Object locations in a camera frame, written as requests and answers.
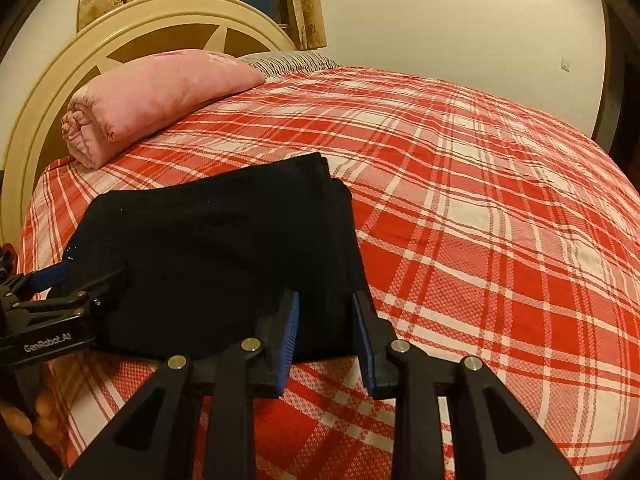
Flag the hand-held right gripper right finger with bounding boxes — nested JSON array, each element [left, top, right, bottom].
[[351, 290, 583, 480]]

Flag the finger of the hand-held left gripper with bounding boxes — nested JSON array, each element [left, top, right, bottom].
[[20, 259, 77, 294], [34, 268, 127, 316]]

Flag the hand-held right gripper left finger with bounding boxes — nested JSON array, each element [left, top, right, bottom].
[[64, 290, 301, 480]]

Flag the black pants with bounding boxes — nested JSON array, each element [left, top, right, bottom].
[[65, 152, 373, 361]]

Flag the person's left hand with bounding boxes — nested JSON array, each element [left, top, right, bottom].
[[0, 390, 66, 448]]

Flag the red plaid bed sheet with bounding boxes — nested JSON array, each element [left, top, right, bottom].
[[20, 65, 640, 480]]

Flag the pink rolled blanket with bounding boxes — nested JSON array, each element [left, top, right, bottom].
[[61, 49, 267, 170]]

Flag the grey striped pillow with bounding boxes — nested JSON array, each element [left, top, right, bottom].
[[237, 51, 341, 83]]

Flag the cream wooden headboard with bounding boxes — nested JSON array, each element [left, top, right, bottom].
[[0, 0, 298, 251]]

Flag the dark wooden door frame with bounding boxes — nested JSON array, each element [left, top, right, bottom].
[[592, 0, 633, 161]]

